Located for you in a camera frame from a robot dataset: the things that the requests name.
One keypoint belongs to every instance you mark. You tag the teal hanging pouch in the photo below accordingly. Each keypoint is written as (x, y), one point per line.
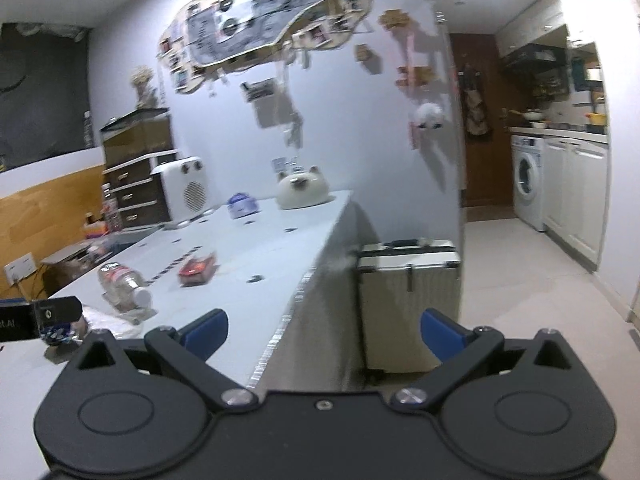
(578, 74)

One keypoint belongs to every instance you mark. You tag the white plush sheep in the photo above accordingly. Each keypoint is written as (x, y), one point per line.
(430, 116)

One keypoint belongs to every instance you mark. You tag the drawer cabinet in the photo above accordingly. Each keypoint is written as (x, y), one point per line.
(135, 195)

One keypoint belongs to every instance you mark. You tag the clear plastic bottle red label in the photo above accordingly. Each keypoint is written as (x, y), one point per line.
(122, 285)

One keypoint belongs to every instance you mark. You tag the hanging apron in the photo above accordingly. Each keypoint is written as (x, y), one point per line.
(475, 105)

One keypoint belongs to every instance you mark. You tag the black range hood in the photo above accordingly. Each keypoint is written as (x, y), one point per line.
(535, 55)

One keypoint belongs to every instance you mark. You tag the small water bottle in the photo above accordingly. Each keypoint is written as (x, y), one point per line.
(110, 210)

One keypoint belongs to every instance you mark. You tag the cream cat-shaped box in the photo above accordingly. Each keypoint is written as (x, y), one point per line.
(302, 190)

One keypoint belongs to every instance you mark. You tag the white fan heater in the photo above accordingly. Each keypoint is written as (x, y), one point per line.
(182, 192)

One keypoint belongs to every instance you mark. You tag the grey laptop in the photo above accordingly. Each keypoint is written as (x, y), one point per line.
(75, 252)

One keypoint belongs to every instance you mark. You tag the dried flower bunch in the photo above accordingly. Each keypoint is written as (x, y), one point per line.
(145, 85)

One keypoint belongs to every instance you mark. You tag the glass tank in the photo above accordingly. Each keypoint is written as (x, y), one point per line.
(135, 135)

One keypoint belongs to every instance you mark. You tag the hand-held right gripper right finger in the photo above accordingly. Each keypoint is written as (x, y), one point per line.
(442, 337)

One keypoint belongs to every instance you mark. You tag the small colourful box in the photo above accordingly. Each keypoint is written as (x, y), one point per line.
(96, 229)

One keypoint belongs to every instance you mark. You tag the blue snack bag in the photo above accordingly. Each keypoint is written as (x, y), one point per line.
(57, 335)

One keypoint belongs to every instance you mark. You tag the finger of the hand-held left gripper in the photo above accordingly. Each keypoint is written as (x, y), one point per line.
(57, 312)

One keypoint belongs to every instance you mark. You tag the black wall screen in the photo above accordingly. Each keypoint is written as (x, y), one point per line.
(40, 95)

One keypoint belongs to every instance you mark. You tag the clear plastic bag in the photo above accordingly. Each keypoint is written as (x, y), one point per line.
(112, 322)

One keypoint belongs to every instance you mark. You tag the red snack packet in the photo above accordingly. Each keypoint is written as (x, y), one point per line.
(197, 269)

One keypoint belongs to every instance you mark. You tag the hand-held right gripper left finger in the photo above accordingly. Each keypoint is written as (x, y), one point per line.
(207, 335)

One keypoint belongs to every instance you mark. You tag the white washing machine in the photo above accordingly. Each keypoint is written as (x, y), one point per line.
(527, 185)

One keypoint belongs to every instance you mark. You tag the wall photo collage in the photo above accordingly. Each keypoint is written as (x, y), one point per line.
(250, 20)

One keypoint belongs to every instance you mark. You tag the frying pan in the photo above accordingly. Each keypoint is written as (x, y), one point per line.
(533, 115)

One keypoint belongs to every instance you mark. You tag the white ribbed suitcase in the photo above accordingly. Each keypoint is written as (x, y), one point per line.
(405, 310)

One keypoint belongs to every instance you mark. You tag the purple tissue pack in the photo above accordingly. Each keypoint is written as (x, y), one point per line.
(242, 206)

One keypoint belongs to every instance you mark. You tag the low wall socket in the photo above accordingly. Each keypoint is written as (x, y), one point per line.
(20, 267)

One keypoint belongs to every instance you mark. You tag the white kitchen cabinets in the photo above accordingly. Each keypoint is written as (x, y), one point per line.
(575, 200)

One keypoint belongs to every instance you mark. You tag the brown wooden door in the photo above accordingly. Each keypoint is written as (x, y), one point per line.
(490, 170)

